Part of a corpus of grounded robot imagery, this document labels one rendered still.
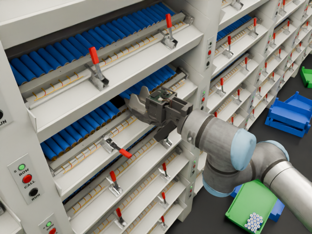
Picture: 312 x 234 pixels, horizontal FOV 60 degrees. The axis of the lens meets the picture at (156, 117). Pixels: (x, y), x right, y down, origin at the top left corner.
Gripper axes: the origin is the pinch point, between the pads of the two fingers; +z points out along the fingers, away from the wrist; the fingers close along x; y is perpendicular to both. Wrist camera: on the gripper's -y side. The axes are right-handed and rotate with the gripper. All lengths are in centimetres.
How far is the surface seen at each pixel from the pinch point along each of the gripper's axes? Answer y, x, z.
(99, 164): -6.8, 19.1, -5.6
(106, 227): -44.6, 18.5, -2.7
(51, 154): -1.8, 26.8, 2.2
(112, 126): -2.7, 9.8, -1.6
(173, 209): -86, -24, -6
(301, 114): -93, -165, -39
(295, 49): -66, -221, -9
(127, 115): -2.7, 3.2, -1.7
